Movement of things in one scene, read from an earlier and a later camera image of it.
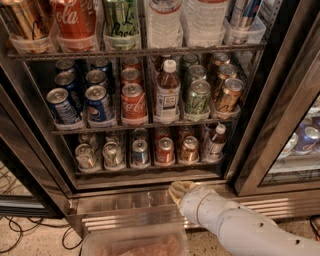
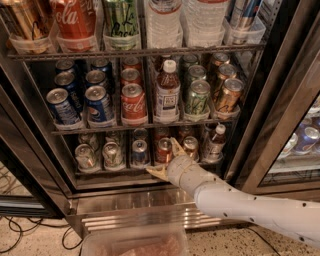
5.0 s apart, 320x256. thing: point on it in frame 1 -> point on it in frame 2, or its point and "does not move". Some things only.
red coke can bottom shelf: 165,151 does not move
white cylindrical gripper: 190,204 -> 179,168
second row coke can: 130,76 does not move
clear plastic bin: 135,242 does not move
